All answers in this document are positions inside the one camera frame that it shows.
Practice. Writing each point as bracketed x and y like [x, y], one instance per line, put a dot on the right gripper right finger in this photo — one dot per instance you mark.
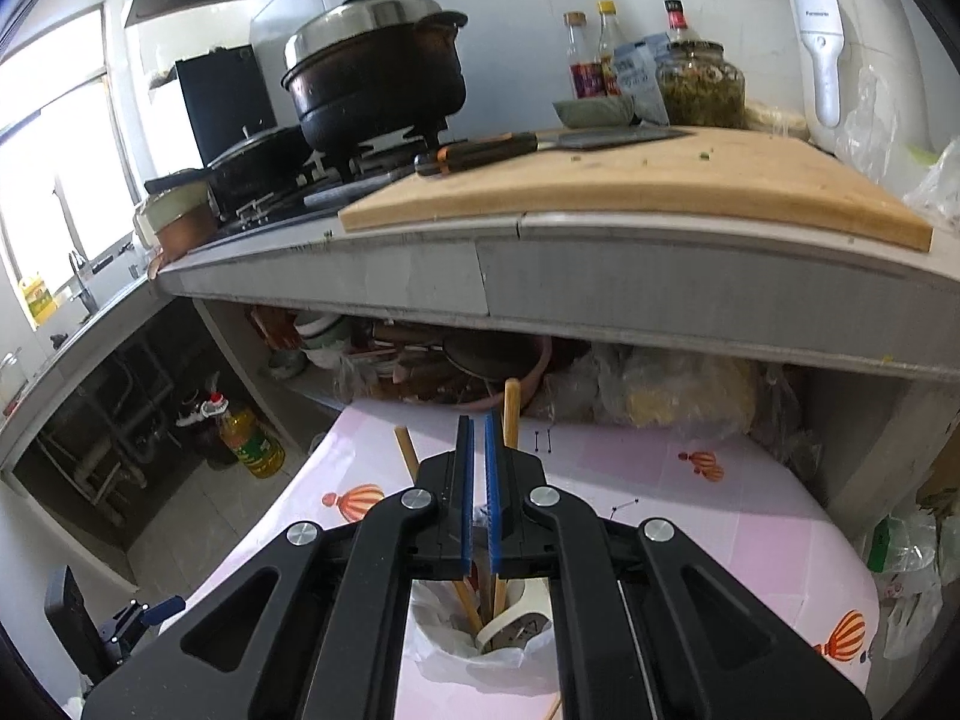
[517, 545]

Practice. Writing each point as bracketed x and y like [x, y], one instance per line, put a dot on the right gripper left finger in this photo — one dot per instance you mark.
[443, 549]

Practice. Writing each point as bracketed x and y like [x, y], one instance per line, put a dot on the wooden chopstick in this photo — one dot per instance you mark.
[462, 587]
[511, 408]

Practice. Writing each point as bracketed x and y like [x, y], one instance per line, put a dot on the white ceramic spoon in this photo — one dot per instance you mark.
[527, 614]

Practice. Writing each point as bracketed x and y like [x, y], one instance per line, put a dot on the white plastic bag on holder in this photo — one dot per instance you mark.
[438, 642]

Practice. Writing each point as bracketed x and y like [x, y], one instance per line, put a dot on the pink plastic basin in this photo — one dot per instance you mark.
[490, 358]

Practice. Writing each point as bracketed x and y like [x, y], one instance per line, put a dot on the cooking oil bottle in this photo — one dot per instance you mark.
[243, 434]

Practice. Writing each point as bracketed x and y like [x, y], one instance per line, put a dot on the pink patterned tablecloth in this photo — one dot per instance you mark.
[648, 626]

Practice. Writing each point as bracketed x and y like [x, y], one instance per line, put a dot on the black wok with lid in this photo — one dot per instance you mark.
[265, 163]

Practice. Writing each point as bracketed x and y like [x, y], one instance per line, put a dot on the brown clay pot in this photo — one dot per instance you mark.
[181, 218]

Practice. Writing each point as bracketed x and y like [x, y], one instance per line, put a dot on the wooden cutting board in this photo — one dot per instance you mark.
[708, 172]

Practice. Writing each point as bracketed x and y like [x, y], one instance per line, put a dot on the sauce bottle red label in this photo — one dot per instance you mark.
[585, 73]

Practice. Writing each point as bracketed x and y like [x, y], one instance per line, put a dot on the large black cooking pot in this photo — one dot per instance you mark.
[369, 68]

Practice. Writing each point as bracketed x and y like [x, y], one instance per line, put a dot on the glass jar of pickles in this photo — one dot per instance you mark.
[699, 87]

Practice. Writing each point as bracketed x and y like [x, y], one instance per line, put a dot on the sauce bottle yellow cap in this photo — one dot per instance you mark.
[610, 37]

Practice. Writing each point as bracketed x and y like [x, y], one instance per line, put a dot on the white electric kettle appliance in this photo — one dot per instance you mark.
[837, 40]

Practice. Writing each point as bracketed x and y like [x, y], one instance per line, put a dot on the kitchen knife orange handle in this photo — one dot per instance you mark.
[472, 154]

